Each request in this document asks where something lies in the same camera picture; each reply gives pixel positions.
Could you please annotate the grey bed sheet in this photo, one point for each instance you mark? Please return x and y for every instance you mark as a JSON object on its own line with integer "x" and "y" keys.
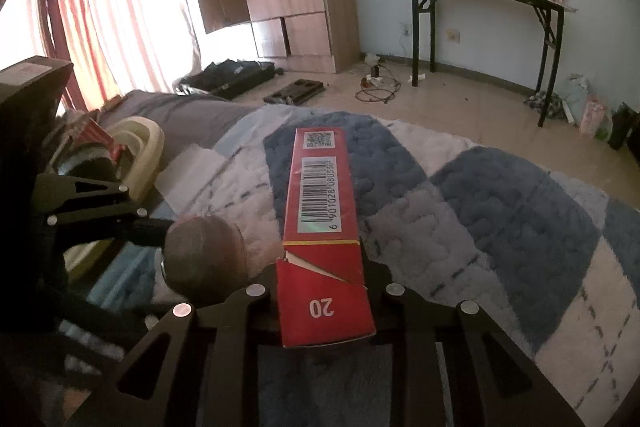
{"x": 175, "y": 112}

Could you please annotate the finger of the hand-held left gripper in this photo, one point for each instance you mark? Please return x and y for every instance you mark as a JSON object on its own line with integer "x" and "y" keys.
{"x": 145, "y": 229}
{"x": 125, "y": 322}

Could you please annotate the long red carton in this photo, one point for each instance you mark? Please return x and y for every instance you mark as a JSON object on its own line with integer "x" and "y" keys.
{"x": 320, "y": 257}

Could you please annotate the red white curtain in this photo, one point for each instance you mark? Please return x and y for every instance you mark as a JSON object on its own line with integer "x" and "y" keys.
{"x": 115, "y": 7}

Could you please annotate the white plastic bag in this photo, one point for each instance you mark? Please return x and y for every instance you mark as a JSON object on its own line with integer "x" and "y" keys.
{"x": 577, "y": 89}

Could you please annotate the black open case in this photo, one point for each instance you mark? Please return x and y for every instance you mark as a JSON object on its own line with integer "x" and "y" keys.
{"x": 225, "y": 77}

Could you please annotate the dark patterned cloth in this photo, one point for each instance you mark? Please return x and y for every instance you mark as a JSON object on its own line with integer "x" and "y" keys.
{"x": 542, "y": 102}

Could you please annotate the black foam tray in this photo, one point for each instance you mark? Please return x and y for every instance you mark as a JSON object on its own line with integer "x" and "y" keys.
{"x": 295, "y": 90}

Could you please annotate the wall socket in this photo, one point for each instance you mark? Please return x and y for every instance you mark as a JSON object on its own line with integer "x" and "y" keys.
{"x": 452, "y": 35}

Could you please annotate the pale blue sheet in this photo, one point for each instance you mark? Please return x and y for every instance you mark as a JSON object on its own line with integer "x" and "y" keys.
{"x": 192, "y": 172}

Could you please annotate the small red box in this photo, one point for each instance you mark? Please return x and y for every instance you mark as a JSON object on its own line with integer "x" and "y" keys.
{"x": 97, "y": 134}

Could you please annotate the pink plastic bag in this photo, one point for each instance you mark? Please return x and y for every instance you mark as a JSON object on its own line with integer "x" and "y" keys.
{"x": 592, "y": 114}

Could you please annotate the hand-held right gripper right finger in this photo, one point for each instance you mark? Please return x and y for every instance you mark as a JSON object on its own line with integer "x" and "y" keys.
{"x": 400, "y": 312}

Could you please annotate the blue white checked blanket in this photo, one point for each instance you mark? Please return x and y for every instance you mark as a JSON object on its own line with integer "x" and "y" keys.
{"x": 475, "y": 232}

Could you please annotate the cream plastic basin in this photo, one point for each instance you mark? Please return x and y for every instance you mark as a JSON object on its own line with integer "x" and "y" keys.
{"x": 147, "y": 147}

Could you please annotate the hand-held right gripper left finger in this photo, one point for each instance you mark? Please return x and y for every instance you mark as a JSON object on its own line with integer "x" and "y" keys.
{"x": 240, "y": 322}

